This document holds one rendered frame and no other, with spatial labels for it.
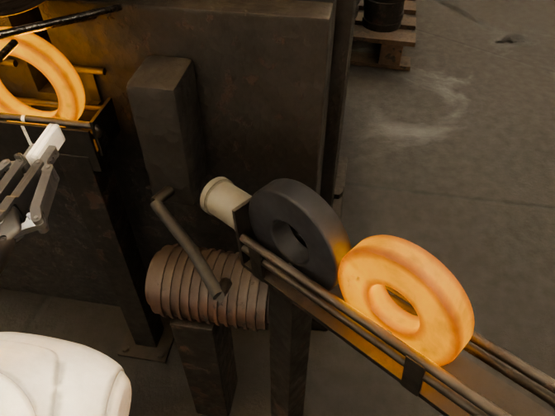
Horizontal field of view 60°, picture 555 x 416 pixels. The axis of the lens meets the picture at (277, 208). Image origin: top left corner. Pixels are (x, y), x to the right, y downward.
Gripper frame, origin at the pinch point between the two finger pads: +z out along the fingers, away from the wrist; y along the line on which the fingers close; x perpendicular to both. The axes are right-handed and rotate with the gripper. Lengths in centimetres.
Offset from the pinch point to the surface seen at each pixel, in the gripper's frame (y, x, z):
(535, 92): 123, -88, 150
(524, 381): 62, -3, -22
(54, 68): -3.6, 3.9, 12.8
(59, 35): -5.9, 4.9, 20.2
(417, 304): 50, 3, -18
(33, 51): -6.0, 6.5, 13.0
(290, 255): 35.9, -6.6, -8.1
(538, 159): 115, -84, 102
